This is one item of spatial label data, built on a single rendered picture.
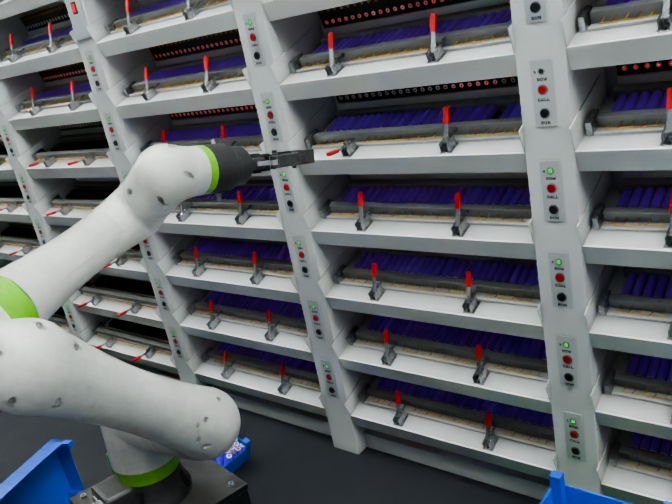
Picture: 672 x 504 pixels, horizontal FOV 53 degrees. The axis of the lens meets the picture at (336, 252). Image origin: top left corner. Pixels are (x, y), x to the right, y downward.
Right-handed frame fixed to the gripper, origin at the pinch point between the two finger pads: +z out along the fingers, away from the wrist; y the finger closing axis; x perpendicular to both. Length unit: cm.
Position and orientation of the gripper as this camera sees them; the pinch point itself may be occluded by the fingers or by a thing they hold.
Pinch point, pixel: (296, 157)
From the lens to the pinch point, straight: 147.9
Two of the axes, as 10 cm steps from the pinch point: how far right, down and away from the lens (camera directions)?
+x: -0.8, -9.8, -1.9
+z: 6.3, -1.9, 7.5
